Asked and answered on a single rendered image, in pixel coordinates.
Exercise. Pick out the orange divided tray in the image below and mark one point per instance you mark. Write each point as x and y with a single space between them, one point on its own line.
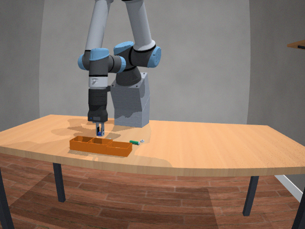
100 146

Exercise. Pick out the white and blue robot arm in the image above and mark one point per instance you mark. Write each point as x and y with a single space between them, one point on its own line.
127 55

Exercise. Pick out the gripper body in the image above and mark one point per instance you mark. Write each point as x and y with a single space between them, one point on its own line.
97 99

